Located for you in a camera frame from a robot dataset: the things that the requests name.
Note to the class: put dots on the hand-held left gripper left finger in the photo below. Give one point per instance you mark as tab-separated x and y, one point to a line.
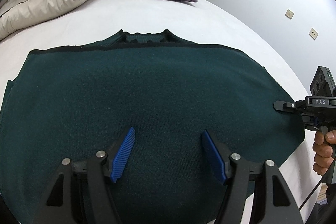
123	155

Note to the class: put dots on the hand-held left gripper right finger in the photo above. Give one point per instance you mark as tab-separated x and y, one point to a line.
214	155

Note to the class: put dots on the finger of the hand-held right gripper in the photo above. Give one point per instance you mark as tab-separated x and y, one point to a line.
284	106
311	123

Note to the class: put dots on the dark green knit sweater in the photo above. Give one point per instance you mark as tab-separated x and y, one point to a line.
157	87

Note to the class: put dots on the person's right hand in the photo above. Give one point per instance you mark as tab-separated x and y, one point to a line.
321	153

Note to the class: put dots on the white bed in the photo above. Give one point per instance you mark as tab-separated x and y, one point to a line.
223	24

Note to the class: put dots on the beige wall outlet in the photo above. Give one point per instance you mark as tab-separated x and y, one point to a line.
313	33
289	13

